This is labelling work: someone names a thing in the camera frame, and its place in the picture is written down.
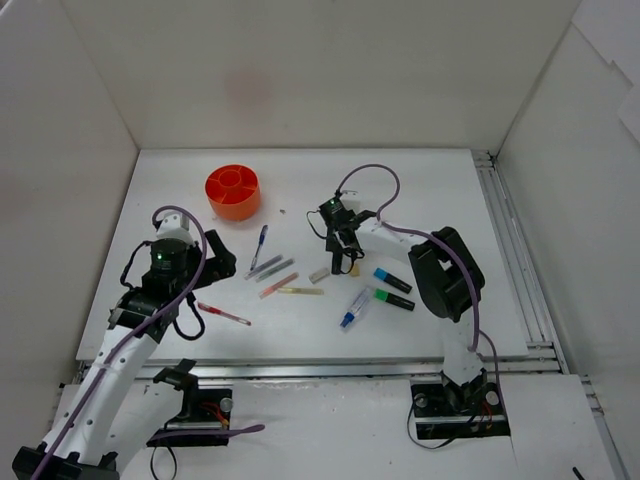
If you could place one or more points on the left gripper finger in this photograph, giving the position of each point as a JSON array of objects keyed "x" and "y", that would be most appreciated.
[
  {"x": 216, "y": 269},
  {"x": 219, "y": 250}
]

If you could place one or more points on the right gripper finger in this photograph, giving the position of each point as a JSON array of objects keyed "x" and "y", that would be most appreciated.
[
  {"x": 336, "y": 261},
  {"x": 352, "y": 253}
]

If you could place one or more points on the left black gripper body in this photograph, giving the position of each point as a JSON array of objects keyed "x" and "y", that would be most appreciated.
[{"x": 215, "y": 259}]

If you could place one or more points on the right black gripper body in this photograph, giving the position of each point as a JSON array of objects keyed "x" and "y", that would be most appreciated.
[{"x": 338, "y": 240}]

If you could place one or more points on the blue cap black highlighter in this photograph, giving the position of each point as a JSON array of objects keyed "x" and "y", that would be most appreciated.
[{"x": 392, "y": 280}]

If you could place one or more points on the green cap black highlighter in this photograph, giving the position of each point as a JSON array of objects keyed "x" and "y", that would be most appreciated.
[{"x": 393, "y": 299}]

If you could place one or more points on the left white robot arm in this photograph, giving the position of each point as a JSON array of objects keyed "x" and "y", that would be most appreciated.
[{"x": 95, "y": 438}]

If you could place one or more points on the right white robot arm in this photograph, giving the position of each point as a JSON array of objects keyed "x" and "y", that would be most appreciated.
[{"x": 448, "y": 279}]

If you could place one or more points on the grey-white eraser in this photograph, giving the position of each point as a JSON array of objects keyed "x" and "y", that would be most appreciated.
[{"x": 319, "y": 275}]

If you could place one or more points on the red gel pen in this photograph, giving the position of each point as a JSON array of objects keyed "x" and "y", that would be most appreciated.
[{"x": 215, "y": 311}]

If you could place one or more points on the green-grey slim highlighter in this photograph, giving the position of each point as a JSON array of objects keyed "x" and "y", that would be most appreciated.
[{"x": 275, "y": 269}]

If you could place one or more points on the purple-grey slim highlighter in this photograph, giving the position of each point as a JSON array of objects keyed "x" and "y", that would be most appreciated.
[{"x": 259, "y": 270}]

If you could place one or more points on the blue ballpoint pen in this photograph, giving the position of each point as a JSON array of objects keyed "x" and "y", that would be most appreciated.
[{"x": 261, "y": 240}]

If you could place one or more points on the pink-orange slim highlighter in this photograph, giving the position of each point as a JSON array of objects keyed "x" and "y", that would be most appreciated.
[{"x": 279, "y": 284}]

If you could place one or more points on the clear glue bottle blue cap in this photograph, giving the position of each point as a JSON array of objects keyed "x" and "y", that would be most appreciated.
[{"x": 357, "y": 307}]

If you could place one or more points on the orange round divided container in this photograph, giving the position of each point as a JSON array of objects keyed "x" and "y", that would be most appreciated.
[{"x": 233, "y": 192}]

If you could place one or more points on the yellow slim highlighter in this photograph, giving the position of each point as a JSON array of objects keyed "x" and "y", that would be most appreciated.
[{"x": 300, "y": 291}]

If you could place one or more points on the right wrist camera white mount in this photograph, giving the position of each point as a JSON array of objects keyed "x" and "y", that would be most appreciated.
[{"x": 351, "y": 199}]

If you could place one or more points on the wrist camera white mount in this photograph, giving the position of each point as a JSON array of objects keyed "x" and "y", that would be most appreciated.
[
  {"x": 175, "y": 226},
  {"x": 351, "y": 199}
]

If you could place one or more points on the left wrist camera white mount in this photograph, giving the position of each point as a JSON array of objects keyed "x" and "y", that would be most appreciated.
[{"x": 175, "y": 226}]

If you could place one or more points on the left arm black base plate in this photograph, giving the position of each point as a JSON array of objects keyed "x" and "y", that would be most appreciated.
[{"x": 208, "y": 409}]

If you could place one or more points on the aluminium frame rail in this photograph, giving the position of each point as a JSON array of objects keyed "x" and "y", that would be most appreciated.
[{"x": 334, "y": 403}]

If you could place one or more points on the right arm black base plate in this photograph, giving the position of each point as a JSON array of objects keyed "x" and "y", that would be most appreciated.
[{"x": 440, "y": 414}]

